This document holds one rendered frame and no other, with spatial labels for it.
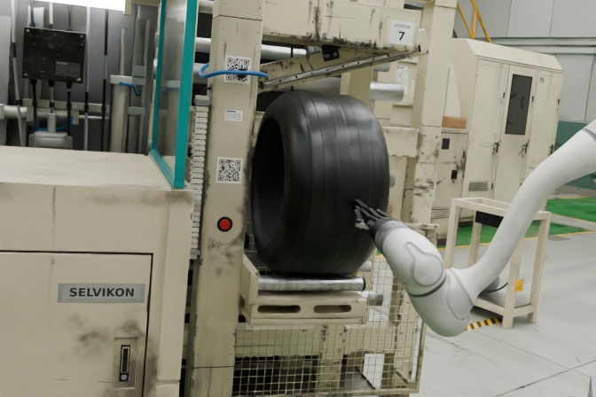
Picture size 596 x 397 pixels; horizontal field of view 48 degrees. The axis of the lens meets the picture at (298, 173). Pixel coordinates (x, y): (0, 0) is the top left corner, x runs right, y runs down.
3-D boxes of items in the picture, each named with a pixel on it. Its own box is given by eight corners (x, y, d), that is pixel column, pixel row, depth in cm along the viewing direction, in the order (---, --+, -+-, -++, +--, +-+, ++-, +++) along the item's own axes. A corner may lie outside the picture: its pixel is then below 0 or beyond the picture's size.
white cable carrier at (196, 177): (184, 259, 194) (197, 95, 189) (183, 254, 199) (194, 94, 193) (199, 259, 196) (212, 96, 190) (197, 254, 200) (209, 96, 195)
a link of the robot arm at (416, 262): (371, 241, 154) (396, 282, 159) (398, 269, 140) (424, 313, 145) (409, 215, 155) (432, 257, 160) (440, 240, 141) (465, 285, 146)
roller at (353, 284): (254, 273, 193) (250, 276, 197) (254, 289, 192) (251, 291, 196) (365, 275, 204) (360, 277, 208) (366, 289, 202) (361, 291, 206)
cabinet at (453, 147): (401, 252, 660) (415, 126, 645) (360, 238, 705) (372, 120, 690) (458, 245, 718) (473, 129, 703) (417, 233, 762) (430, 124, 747)
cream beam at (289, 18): (248, 33, 215) (252, -13, 213) (233, 37, 239) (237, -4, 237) (418, 53, 233) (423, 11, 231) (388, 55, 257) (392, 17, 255)
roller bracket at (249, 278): (247, 306, 189) (250, 272, 188) (223, 267, 227) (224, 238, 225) (258, 306, 190) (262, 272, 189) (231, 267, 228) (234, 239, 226)
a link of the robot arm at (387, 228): (385, 226, 154) (375, 217, 160) (379, 262, 157) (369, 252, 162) (420, 228, 157) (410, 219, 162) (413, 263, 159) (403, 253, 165)
